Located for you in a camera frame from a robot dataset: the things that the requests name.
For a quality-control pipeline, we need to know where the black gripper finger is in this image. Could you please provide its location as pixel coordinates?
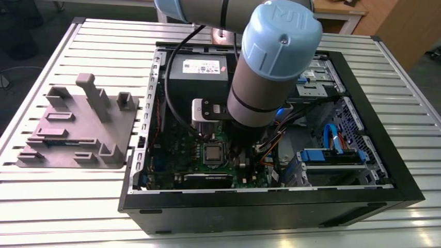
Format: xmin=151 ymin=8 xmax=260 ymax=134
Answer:
xmin=231 ymin=148 xmax=252 ymax=169

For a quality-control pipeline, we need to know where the silver CPU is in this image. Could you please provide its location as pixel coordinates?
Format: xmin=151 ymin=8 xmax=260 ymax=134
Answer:
xmin=205 ymin=147 xmax=223 ymax=160

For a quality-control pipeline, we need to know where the black graphics card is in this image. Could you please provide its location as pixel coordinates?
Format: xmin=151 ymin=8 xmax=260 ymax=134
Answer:
xmin=173 ymin=172 xmax=235 ymax=189

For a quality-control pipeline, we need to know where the green motherboard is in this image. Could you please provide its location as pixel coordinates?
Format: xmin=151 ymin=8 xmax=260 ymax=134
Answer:
xmin=144 ymin=113 xmax=274 ymax=190

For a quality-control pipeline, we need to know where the hard disk in blue carrier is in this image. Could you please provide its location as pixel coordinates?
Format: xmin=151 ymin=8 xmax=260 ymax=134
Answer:
xmin=296 ymin=148 xmax=369 ymax=166

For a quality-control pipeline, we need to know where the black PC case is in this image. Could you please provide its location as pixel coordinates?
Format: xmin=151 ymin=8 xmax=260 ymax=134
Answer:
xmin=117 ymin=41 xmax=426 ymax=236

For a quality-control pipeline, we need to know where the grey power supply unit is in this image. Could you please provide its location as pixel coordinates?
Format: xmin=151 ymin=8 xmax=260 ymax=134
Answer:
xmin=160 ymin=54 xmax=239 ymax=122

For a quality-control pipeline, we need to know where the grey metal drive cage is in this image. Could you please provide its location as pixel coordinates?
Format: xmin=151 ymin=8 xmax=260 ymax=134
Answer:
xmin=288 ymin=53 xmax=348 ymax=104

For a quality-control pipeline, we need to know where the grey metal disk bay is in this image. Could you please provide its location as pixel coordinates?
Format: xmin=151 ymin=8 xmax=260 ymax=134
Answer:
xmin=280 ymin=148 xmax=392 ymax=187

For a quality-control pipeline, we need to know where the grey parts rack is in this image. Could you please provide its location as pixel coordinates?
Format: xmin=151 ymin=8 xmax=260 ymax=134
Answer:
xmin=15 ymin=73 xmax=141 ymax=170

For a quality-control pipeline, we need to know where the RAM stick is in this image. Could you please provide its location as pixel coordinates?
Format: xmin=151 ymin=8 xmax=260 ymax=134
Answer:
xmin=43 ymin=139 xmax=84 ymax=147

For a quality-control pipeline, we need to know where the wooden cabinet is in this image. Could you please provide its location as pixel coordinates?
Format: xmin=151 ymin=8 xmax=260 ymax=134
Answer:
xmin=354 ymin=0 xmax=441 ymax=72

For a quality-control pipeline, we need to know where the orange wire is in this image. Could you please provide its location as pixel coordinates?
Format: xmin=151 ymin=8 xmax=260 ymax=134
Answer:
xmin=257 ymin=139 xmax=282 ymax=167

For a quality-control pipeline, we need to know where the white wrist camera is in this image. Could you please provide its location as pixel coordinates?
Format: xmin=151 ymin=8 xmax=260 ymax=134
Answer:
xmin=191 ymin=98 xmax=229 ymax=122

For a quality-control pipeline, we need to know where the black wire bundle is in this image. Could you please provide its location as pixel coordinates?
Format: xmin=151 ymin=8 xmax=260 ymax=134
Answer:
xmin=257 ymin=95 xmax=345 ymax=151

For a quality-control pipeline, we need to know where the blue data wire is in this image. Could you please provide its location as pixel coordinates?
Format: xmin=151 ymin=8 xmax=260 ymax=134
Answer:
xmin=322 ymin=123 xmax=346 ymax=156

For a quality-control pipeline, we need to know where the red wire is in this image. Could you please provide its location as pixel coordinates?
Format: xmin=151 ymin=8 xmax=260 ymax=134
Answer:
xmin=155 ymin=97 xmax=164 ymax=136

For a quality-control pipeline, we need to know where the black camera cable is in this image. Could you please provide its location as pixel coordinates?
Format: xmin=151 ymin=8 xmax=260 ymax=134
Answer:
xmin=164 ymin=25 xmax=208 ymax=139

